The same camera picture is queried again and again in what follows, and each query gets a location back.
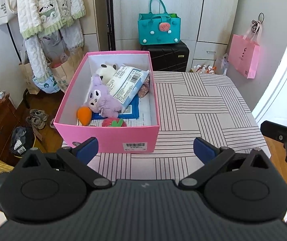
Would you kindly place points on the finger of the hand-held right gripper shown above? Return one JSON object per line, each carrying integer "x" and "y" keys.
{"x": 271, "y": 129}

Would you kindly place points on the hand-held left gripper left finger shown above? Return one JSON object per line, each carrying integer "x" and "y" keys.
{"x": 88, "y": 148}

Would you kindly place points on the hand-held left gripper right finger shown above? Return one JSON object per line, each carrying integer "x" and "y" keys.
{"x": 203, "y": 148}

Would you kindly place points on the pink cardboard box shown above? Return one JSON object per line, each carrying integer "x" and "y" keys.
{"x": 103, "y": 138}

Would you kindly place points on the orange carrot plush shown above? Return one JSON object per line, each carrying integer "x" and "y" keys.
{"x": 84, "y": 115}

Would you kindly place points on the red strawberry plush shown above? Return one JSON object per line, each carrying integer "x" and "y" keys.
{"x": 110, "y": 123}

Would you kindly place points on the purple plush toy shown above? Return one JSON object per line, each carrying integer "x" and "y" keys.
{"x": 100, "y": 95}

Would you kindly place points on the blue packet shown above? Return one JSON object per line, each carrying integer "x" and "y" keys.
{"x": 131, "y": 111}

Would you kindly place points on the white blue tissue pack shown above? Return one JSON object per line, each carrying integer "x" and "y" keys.
{"x": 128, "y": 85}

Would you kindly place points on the white brown-eared plush toy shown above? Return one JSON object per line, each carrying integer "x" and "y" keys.
{"x": 105, "y": 72}

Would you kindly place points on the floral fabric pouch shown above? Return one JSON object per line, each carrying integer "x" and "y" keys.
{"x": 144, "y": 87}

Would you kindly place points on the striped tablecloth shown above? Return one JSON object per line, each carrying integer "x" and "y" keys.
{"x": 203, "y": 100}

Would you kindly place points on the white door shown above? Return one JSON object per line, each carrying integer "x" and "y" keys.
{"x": 279, "y": 67}

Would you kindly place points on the grey sneaker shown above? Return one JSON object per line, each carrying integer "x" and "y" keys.
{"x": 39, "y": 115}
{"x": 35, "y": 123}

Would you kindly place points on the white green plastic bag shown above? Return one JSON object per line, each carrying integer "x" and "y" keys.
{"x": 46, "y": 86}

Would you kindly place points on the pack of small bottles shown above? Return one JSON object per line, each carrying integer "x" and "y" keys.
{"x": 203, "y": 69}

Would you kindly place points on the pink gift bag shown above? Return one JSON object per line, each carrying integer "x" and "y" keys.
{"x": 244, "y": 55}

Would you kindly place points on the brown paper bag green print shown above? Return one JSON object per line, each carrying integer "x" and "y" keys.
{"x": 63, "y": 72}

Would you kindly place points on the small clear plastic bag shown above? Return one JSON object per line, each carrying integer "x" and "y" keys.
{"x": 221, "y": 65}

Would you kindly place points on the black suitcase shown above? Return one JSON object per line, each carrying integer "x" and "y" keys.
{"x": 166, "y": 57}

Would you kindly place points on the white fleece pants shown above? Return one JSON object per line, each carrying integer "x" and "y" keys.
{"x": 36, "y": 55}

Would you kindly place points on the teal felt tote bag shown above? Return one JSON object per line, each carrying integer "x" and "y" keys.
{"x": 156, "y": 30}

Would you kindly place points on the black coat rack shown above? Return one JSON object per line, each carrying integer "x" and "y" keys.
{"x": 14, "y": 42}

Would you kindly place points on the black tripod stand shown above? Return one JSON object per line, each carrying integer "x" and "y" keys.
{"x": 110, "y": 17}

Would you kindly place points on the white green fleece jacket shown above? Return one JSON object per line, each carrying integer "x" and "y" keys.
{"x": 40, "y": 2}

